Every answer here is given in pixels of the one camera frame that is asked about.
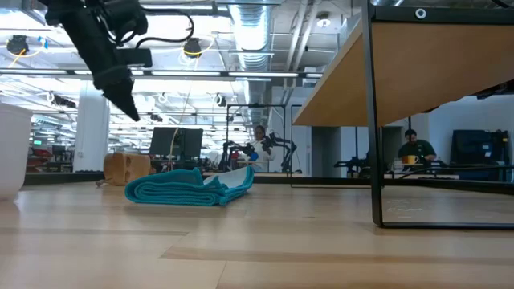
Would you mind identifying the wooden tray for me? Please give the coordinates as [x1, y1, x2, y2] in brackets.
[292, 0, 514, 230]

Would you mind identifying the wooden cup with handle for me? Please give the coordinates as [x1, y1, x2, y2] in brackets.
[103, 152, 153, 187]

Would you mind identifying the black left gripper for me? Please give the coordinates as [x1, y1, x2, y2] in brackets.
[46, 0, 141, 122]

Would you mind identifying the black equipment case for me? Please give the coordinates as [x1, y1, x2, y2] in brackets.
[449, 128, 512, 181]

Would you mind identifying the white ceramic mug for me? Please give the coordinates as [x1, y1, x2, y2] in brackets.
[0, 102, 34, 201]

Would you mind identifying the black metal table frame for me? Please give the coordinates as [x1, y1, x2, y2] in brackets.
[23, 162, 514, 197]

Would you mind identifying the silver ventilation duct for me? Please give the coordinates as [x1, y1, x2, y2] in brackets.
[227, 0, 275, 121]

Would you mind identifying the black ceiling cord reel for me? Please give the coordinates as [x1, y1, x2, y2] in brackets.
[6, 34, 30, 56]
[183, 37, 203, 58]

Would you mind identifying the white building pillar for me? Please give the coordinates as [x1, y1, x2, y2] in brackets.
[73, 79, 111, 173]

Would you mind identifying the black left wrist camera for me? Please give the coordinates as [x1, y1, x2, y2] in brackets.
[118, 47, 153, 68]

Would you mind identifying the person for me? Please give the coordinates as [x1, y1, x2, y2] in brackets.
[397, 128, 438, 162]
[248, 124, 277, 173]

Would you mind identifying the black background rig frame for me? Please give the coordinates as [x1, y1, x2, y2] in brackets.
[226, 103, 287, 174]

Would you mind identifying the black computer monitor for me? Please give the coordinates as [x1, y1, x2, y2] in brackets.
[149, 127, 205, 159]

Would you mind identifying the folded teal cloth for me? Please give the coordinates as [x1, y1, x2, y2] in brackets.
[124, 165, 255, 208]

